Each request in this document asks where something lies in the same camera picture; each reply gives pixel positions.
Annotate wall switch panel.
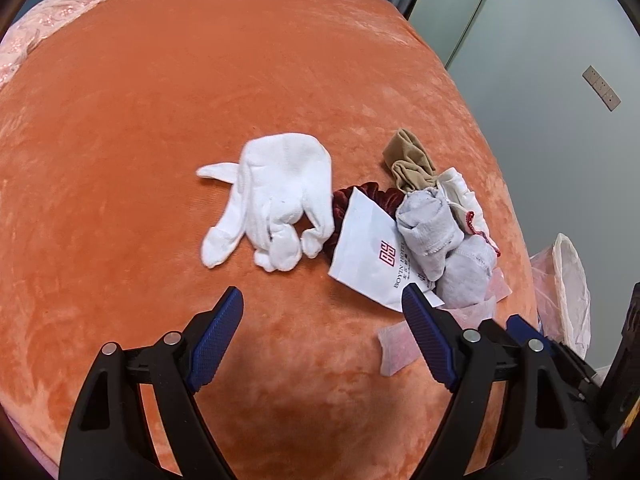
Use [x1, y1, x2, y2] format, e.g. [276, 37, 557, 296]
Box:
[582, 65, 620, 112]

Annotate white cotton glove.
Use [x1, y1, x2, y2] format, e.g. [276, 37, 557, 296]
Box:
[196, 132, 334, 272]

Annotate tan nylon stocking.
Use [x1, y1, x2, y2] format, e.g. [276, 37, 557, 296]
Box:
[383, 128, 437, 194]

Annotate standing floor mirror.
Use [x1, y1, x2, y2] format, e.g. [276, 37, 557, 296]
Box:
[409, 0, 486, 68]

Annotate dark red velvet scrunchie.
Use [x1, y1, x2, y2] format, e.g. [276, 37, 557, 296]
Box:
[322, 182, 405, 261]

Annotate pink plastic wrapper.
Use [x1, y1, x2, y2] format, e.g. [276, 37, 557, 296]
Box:
[378, 268, 512, 377]

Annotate white paper bag red logo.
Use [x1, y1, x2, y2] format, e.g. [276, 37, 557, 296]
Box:
[329, 188, 444, 312]

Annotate pink lace bedding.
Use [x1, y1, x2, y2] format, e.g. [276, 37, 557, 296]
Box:
[1, 0, 106, 88]

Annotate white trash bag bin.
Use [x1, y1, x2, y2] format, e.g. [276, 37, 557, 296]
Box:
[529, 233, 591, 359]

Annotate grey sock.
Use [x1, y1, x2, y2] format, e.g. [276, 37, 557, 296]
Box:
[436, 235, 498, 309]
[396, 188, 464, 282]

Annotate orange velvet bed cover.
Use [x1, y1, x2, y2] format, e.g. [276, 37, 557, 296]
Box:
[1, 0, 535, 479]

